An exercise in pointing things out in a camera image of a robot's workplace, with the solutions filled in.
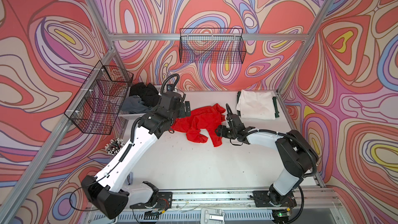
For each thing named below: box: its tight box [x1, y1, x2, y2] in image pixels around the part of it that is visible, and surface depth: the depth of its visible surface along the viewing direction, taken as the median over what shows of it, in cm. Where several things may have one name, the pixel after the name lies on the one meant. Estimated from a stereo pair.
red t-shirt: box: [169, 103, 226, 148], surface depth 98 cm
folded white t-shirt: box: [235, 89, 280, 120], surface depth 109 cm
